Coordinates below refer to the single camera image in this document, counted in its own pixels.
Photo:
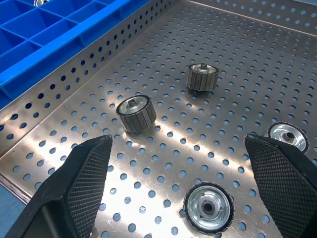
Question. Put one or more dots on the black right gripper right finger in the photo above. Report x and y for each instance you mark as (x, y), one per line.
(284, 188)

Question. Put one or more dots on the blue compartment tray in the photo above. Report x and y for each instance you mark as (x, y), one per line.
(49, 37)

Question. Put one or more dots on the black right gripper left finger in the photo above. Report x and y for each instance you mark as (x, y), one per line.
(74, 198)

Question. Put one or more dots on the perforated metal tray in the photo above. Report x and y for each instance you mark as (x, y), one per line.
(85, 85)

